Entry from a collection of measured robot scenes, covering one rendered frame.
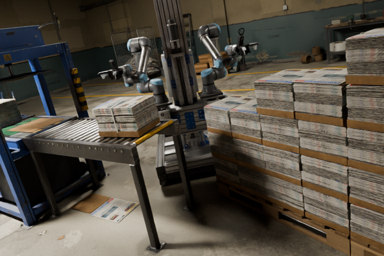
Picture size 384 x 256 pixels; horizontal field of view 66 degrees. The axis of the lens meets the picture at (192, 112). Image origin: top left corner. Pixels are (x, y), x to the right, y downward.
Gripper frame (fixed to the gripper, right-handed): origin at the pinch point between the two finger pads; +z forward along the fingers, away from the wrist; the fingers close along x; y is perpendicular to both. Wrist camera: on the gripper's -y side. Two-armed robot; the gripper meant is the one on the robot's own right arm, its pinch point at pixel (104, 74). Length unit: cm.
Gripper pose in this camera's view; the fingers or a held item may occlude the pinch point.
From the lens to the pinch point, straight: 248.3
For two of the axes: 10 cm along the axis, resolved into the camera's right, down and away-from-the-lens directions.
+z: -3.5, 3.2, -8.8
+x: -9.4, -0.7, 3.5
